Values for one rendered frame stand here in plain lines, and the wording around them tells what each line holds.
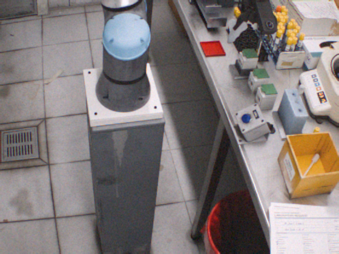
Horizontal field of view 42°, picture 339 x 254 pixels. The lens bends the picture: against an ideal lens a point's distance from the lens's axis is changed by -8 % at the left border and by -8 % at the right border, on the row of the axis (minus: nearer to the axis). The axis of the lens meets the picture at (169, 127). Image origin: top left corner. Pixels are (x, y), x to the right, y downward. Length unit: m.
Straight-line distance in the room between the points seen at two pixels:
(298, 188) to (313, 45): 0.57
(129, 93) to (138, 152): 0.21
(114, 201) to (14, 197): 0.76
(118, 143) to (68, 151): 1.02
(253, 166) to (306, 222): 0.22
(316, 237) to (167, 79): 1.71
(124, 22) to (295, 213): 0.64
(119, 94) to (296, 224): 0.56
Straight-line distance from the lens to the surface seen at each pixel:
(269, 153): 1.28
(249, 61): 1.42
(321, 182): 1.19
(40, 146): 2.37
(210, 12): 1.62
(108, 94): 1.26
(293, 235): 1.14
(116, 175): 1.45
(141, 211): 1.67
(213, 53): 1.51
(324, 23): 1.60
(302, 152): 1.29
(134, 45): 1.14
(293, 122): 1.27
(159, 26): 3.03
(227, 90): 1.40
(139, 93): 1.27
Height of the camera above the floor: 1.85
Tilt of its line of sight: 49 degrees down
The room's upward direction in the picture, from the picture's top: 7 degrees clockwise
